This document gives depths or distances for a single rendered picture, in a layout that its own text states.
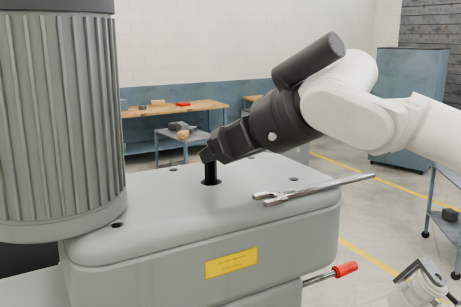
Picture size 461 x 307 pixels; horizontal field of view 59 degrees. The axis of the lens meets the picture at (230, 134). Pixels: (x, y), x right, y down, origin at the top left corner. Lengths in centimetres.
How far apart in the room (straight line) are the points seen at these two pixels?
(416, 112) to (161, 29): 714
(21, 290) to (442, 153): 62
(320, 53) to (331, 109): 7
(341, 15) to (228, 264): 931
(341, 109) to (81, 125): 31
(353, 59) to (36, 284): 58
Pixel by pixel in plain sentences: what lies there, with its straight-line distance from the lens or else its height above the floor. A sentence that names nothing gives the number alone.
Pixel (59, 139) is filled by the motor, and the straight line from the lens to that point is 52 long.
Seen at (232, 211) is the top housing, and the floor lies 189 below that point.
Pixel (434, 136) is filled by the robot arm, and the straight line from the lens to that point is 50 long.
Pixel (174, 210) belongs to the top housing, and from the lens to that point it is 61.
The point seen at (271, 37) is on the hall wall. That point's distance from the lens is 860.
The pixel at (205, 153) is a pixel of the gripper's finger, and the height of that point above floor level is 195.
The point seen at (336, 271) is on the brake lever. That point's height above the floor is 171.
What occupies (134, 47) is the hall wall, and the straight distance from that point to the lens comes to 738.
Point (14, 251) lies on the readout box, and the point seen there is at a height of 169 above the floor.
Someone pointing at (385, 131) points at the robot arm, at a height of 204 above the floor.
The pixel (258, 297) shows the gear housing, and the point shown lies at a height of 172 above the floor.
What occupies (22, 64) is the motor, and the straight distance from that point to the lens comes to 51.
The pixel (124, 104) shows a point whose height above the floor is 99.
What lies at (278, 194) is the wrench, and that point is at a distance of 64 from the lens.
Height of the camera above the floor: 214
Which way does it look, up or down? 14 degrees down
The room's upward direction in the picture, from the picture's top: straight up
